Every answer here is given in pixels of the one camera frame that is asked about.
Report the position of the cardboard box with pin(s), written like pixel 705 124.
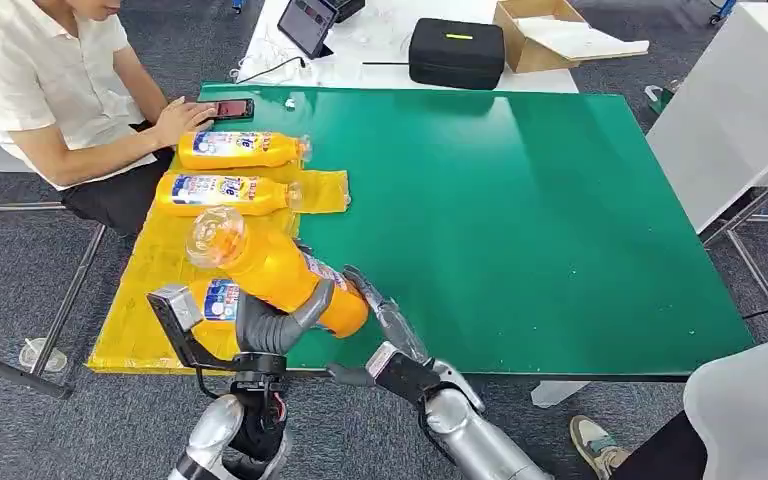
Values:
pixel 523 53

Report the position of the white foam sheet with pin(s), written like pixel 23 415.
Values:
pixel 576 38

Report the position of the seated person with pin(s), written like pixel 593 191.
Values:
pixel 39 66

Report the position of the clear plastic cup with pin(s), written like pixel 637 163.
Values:
pixel 43 359

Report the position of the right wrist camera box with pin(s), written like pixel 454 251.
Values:
pixel 400 374

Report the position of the black smartphone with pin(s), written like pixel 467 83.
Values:
pixel 235 109

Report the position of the blue frame part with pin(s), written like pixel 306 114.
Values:
pixel 722 10

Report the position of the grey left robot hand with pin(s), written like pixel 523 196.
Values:
pixel 265 331

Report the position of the white table foot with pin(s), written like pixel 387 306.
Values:
pixel 556 393

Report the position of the white table with metal legs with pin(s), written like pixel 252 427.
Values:
pixel 735 112

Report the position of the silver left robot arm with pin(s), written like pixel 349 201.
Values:
pixel 215 430

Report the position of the orange drink bottle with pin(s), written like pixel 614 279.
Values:
pixel 278 272
pixel 225 195
pixel 238 152
pixel 220 301

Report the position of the green table mat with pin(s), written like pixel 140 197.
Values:
pixel 523 232

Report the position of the black tablet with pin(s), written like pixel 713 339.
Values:
pixel 306 23

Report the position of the person's sneaker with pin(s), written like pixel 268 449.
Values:
pixel 592 444

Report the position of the green and white bag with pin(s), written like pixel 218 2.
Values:
pixel 659 99

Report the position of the metal frame bench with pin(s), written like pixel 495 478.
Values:
pixel 69 295

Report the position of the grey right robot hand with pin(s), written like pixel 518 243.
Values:
pixel 394 324

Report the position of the yellow plastic sheet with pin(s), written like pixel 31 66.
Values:
pixel 145 265

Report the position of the black carrying case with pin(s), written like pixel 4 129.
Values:
pixel 455 56

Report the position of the person in white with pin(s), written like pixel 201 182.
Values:
pixel 755 411

